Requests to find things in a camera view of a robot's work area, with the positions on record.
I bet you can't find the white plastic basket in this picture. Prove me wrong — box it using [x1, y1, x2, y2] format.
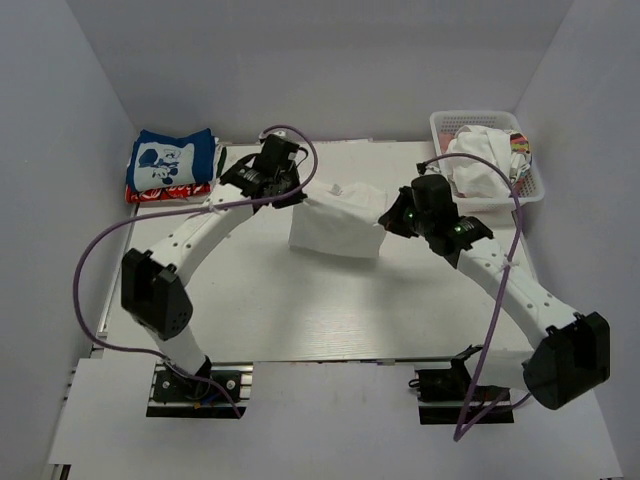
[430, 110, 544, 212]

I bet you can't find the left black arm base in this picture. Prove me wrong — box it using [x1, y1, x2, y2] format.
[146, 363, 253, 419]

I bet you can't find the white t-shirt with colourful print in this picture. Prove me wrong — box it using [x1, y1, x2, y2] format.
[444, 124, 535, 199]

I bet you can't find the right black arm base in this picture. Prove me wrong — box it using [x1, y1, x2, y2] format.
[408, 368, 514, 425]

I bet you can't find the blue folded Mickey t-shirt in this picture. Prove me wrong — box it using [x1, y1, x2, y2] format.
[126, 129, 218, 193]

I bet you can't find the white t-shirt with robot print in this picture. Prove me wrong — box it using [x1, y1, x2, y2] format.
[288, 181, 387, 259]

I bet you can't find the red folded t-shirt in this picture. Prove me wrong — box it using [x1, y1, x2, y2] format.
[125, 183, 212, 204]

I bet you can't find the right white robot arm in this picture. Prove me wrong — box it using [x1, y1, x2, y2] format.
[378, 175, 611, 410]

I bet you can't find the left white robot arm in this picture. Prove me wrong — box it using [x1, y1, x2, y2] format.
[120, 134, 306, 399]

